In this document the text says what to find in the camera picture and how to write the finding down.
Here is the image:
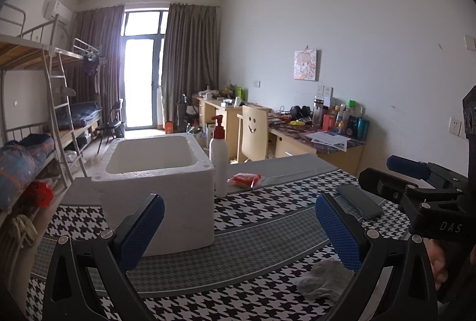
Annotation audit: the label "black bag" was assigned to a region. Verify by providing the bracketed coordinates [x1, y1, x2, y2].
[176, 94, 198, 133]

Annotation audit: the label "houndstooth tablecloth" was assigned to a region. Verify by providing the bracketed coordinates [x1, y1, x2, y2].
[28, 169, 436, 321]

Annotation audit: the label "blue checked mattress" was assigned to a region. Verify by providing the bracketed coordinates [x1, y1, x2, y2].
[56, 102, 104, 131]

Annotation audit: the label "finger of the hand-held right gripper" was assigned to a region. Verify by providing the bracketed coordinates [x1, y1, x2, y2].
[386, 155, 468, 185]
[358, 167, 462, 222]

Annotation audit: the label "black smartphone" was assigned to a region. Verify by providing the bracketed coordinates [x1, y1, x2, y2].
[336, 183, 384, 220]

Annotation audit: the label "pink wall picture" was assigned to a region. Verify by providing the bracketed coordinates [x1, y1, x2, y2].
[293, 49, 320, 81]

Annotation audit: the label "glass balcony door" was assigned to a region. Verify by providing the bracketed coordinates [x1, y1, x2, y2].
[120, 9, 170, 131]

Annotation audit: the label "cluttered wooden desk with drawers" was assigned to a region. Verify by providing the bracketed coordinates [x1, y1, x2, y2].
[191, 94, 273, 163]

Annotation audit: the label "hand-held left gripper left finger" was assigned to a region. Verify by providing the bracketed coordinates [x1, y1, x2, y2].
[43, 193, 165, 321]

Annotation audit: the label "white foam box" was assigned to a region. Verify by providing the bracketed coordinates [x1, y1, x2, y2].
[91, 133, 217, 257]

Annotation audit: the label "dark hanging clothes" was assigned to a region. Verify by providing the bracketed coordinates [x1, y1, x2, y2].
[82, 53, 102, 96]

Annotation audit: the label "narrow brown curtain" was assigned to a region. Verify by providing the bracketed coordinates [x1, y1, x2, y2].
[70, 4, 126, 123]

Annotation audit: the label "coiled white rope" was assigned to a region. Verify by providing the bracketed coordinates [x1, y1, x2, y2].
[10, 214, 37, 248]

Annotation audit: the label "grey bucket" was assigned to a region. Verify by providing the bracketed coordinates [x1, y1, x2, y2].
[193, 127, 212, 149]

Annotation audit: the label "white air conditioner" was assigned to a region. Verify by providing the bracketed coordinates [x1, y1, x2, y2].
[42, 0, 72, 25]

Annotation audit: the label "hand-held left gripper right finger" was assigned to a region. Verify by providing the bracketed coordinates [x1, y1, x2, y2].
[315, 193, 439, 321]

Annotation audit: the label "white red pump bottle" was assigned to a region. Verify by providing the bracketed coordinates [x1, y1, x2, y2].
[209, 115, 230, 198]

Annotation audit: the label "large grey metal bunk bed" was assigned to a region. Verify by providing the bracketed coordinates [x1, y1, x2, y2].
[0, 2, 89, 243]

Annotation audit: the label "wooden smiley face chair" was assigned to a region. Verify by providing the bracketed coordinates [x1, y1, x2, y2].
[237, 105, 269, 163]

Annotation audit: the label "black folding chair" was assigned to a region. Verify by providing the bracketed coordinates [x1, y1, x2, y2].
[95, 98, 126, 146]

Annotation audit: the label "red snack packet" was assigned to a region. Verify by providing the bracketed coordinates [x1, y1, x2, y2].
[227, 172, 263, 190]

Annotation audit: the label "wide brown curtain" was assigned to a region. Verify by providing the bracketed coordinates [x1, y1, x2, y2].
[160, 2, 222, 129]

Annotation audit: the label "wooden desk with patterned top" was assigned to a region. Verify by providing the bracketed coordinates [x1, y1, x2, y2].
[265, 112, 364, 174]

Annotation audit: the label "printed paper sheets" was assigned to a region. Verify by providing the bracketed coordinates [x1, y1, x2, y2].
[305, 130, 353, 152]

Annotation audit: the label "person's right hand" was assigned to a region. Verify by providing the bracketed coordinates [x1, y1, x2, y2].
[427, 241, 452, 284]

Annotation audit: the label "blue orange quilt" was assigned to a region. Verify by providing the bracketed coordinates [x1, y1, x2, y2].
[0, 134, 56, 211]

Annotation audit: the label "red bag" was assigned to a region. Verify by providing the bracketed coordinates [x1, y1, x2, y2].
[27, 181, 55, 207]

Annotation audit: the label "black headphones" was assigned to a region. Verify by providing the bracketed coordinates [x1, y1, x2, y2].
[289, 105, 313, 120]

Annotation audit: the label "grey white rag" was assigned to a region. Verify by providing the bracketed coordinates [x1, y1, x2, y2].
[295, 257, 355, 307]

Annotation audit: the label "row of toiletry bottles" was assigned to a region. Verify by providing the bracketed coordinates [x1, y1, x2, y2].
[312, 94, 371, 140]

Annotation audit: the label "small grey metal bunk bed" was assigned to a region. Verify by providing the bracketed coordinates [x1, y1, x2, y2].
[56, 38, 105, 144]

